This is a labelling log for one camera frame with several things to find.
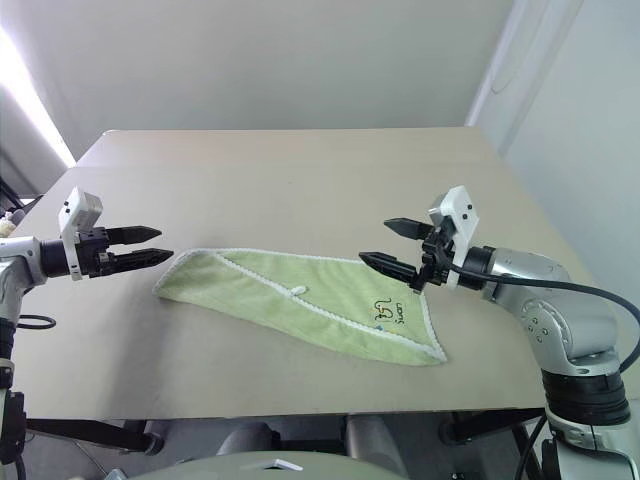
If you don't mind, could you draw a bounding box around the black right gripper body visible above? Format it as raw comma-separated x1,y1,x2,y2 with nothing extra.
412,217,459,292

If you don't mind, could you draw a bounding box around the grey robot leg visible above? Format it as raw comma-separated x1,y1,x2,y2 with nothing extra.
215,422,279,457
345,414,409,476

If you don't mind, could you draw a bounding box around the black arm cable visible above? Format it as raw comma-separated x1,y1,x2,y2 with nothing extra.
14,313,57,331
446,263,640,480

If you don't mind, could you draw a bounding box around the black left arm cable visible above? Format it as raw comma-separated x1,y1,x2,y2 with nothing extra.
14,313,57,331

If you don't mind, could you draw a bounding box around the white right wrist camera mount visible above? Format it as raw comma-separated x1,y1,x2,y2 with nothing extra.
427,185,482,291

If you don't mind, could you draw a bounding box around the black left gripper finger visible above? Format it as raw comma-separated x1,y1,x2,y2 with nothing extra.
107,225,163,247
110,248,175,274

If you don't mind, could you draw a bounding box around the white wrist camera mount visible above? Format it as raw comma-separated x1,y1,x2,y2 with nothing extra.
57,186,104,281
427,185,482,291

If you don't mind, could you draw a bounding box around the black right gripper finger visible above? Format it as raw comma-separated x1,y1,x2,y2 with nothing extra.
383,217,433,243
358,251,420,284

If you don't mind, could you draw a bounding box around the silver robot torso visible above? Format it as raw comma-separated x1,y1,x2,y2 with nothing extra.
127,449,409,480

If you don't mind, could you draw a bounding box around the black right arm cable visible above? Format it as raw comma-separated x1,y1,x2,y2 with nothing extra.
446,263,640,480

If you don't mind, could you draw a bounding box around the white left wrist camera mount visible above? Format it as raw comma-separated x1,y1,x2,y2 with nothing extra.
57,186,104,281

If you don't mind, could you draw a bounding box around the green towel with white trim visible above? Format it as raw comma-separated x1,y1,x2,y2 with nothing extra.
152,246,448,367

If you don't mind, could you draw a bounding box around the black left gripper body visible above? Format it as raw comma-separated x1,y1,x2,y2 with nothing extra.
75,227,117,280

